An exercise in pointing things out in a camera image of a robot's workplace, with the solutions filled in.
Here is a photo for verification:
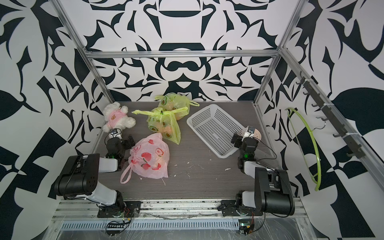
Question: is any pink apple print plastic bag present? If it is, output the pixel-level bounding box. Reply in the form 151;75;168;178
120;133;170;184

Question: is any green avocado print plastic bag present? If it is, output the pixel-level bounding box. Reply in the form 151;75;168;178
155;93;200;121

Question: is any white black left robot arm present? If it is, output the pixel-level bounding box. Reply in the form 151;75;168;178
54;135;136;215

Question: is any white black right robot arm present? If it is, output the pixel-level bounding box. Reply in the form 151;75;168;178
231;134;295;218

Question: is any beige round perforated disc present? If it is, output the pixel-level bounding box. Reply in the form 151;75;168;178
254;129;262;141

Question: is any white perforated plastic basket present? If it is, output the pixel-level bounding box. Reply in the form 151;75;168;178
187;104;246;159

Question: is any white plush bear pink shirt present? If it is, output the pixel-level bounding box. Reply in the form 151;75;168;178
102;102;136;133

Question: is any green hoop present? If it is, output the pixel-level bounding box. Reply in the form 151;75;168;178
286;108;322;192

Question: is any black connector block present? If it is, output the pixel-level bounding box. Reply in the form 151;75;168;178
105;221;131;236

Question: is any green circuit board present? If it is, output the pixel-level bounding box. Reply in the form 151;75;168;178
239;220;255;236

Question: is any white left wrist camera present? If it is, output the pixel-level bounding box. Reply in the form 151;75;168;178
108;128;122;139

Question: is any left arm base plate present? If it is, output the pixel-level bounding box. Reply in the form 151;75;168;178
97;201;142;219

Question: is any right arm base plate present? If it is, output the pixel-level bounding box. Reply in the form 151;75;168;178
217;200;263;217

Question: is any black wall hook rail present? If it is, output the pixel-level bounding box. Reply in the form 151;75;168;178
298;72;366;159

